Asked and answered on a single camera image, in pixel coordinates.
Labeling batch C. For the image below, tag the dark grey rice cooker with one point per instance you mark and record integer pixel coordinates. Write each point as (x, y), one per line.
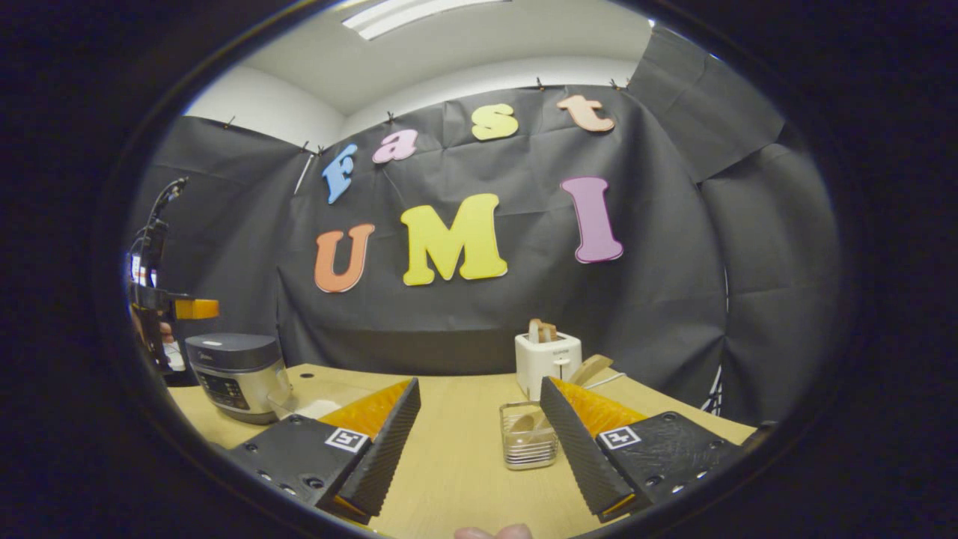
(236, 370)

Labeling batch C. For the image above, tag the clear container of white rice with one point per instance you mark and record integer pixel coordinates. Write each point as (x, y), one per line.
(318, 408)

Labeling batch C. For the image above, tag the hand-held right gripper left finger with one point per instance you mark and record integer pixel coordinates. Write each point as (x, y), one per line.
(378, 457)

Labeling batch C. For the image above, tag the black backdrop cloth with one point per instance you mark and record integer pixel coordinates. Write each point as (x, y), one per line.
(658, 299)

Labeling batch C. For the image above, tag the white toaster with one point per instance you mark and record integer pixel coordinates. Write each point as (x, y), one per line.
(542, 367)

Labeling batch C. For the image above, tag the bread slice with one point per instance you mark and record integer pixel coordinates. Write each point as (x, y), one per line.
(540, 331)

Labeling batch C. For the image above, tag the computer monitor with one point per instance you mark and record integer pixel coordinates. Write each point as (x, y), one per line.
(141, 271)

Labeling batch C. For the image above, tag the ceiling light panel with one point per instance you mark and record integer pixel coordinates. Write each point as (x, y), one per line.
(426, 15)

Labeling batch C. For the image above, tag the white side table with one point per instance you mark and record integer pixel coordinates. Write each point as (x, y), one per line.
(177, 358)

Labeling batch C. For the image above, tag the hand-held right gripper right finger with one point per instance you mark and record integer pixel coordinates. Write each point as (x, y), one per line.
(576, 457)

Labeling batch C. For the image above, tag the wooden spoon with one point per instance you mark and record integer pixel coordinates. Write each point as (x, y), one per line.
(591, 368)

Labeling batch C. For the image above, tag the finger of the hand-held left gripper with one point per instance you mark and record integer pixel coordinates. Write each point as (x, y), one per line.
(196, 308)

